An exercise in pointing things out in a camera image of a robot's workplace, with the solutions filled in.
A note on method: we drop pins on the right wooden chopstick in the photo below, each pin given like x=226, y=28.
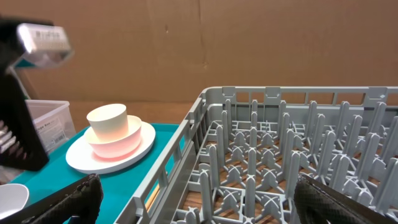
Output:
x=151, y=198

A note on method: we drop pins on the teal serving tray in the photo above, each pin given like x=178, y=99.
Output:
x=118, y=187

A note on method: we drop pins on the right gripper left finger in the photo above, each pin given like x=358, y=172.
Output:
x=78, y=202

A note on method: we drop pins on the white cup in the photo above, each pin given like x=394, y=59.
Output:
x=109, y=122

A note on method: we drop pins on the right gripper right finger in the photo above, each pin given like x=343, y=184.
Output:
x=318, y=203

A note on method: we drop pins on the clear plastic bin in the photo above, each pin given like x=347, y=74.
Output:
x=53, y=122

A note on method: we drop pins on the white plate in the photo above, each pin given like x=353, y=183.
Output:
x=81, y=157

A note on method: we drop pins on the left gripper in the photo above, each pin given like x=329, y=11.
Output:
x=21, y=147

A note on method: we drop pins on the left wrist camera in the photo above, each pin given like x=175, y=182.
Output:
x=42, y=46

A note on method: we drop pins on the pink bowl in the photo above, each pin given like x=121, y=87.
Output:
x=121, y=145

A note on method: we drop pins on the grey dishwasher rack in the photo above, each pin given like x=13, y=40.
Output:
x=237, y=155

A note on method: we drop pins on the grey bowl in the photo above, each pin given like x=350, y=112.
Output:
x=14, y=197

